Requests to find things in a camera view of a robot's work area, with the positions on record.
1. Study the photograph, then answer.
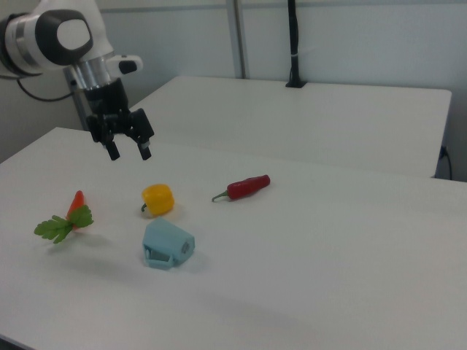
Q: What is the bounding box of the orange carrot with green leaves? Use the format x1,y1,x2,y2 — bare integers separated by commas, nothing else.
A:
34,190,95,245

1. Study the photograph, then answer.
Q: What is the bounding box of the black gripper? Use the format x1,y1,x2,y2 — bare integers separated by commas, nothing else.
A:
83,77,155,162

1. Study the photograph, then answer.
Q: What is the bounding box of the light blue mug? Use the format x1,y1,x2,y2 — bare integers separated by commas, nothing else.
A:
141,217,196,271

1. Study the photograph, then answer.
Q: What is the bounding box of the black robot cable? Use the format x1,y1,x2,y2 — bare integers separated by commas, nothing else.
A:
0,72,74,102

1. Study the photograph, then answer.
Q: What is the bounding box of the tall black camera pole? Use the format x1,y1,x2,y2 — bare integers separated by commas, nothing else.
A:
285,0,308,89

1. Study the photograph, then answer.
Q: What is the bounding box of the yellow bell pepper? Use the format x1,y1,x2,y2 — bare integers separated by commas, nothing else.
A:
140,184,176,217

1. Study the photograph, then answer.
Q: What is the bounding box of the grey partition frame post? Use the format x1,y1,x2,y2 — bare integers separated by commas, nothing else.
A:
225,0,252,79

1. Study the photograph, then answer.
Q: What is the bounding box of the black wall cable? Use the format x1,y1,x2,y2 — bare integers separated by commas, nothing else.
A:
439,144,454,180

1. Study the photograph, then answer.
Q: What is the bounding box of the red chili pepper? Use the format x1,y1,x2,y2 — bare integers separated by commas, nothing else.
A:
211,174,271,203

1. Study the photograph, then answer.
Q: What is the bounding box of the white side table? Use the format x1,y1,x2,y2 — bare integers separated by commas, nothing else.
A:
128,75,453,179

